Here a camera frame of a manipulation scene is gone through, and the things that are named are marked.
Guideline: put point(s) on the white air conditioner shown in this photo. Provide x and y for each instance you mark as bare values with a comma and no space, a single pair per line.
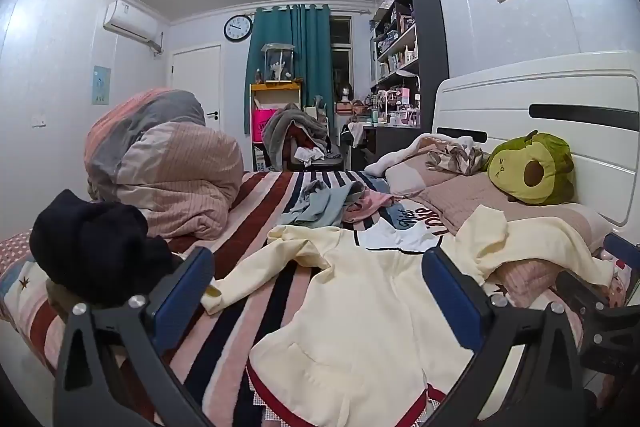
127,24

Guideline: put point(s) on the black desk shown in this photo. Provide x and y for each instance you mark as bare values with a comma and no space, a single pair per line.
385,139

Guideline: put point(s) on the tan garment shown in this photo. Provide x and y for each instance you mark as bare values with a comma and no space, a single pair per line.
59,294

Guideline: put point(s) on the white printed cloth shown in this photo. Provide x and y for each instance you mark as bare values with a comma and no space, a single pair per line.
395,237

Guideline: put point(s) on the chair with clothes pile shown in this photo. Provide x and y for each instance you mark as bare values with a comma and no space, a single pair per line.
290,127

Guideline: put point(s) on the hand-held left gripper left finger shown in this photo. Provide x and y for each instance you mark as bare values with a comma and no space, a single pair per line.
182,292

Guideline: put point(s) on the large pink ribbed pillow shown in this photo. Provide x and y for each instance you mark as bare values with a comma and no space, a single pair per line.
460,202

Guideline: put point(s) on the white towel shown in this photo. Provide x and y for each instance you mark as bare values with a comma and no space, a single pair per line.
359,132

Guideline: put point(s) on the glass display case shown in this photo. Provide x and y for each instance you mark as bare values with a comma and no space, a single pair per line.
277,62

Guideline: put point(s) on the white desk lamp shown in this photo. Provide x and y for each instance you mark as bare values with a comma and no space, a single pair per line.
407,74

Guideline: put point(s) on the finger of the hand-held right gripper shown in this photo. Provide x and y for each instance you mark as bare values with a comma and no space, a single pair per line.
600,327
620,247

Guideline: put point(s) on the white door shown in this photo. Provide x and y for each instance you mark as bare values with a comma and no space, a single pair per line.
197,87

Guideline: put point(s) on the floral cloth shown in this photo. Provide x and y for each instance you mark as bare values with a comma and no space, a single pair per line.
460,157

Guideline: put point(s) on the teal curtain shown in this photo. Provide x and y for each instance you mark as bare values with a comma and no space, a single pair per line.
310,52

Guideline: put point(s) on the desk cosmetics clutter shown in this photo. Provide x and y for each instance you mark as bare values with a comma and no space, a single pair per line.
390,107

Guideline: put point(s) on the grey blue garment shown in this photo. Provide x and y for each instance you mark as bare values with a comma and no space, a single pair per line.
320,207

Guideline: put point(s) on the yellow storage rack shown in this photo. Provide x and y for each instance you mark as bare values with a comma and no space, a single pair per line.
275,88

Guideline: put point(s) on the pink garment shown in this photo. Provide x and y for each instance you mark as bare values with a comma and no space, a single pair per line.
372,202

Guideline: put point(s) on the round wall clock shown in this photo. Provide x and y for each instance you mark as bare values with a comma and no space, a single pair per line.
238,28

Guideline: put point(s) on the pink bag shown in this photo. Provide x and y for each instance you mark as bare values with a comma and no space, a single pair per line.
262,124

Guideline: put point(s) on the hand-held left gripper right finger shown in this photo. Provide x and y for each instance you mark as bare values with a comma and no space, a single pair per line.
445,279

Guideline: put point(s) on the white bed headboard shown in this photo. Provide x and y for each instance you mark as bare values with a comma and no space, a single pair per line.
550,82

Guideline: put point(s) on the striped bed blanket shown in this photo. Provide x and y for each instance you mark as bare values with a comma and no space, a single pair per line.
260,207

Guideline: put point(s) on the black bookshelf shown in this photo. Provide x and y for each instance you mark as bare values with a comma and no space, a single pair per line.
430,37

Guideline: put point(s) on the cream hoodie with red trim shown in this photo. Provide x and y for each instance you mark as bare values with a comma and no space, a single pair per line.
350,332

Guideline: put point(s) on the mannequin head with wig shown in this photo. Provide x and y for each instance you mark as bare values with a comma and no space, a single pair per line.
345,93

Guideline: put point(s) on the pink grey rolled duvet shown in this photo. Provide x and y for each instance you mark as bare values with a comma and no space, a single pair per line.
170,177

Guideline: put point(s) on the window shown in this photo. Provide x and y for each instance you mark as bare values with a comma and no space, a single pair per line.
341,57

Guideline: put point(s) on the green avocado plush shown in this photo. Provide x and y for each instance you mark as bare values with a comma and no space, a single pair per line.
545,167

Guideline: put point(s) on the blue wall poster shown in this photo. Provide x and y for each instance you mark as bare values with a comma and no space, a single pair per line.
101,85

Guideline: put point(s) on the small pink pillow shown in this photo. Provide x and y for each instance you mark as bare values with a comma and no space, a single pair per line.
415,172

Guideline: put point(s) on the black clothes pile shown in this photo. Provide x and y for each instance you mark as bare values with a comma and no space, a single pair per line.
100,247

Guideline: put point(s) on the white fleece blanket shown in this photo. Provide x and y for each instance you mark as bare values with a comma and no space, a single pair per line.
395,157

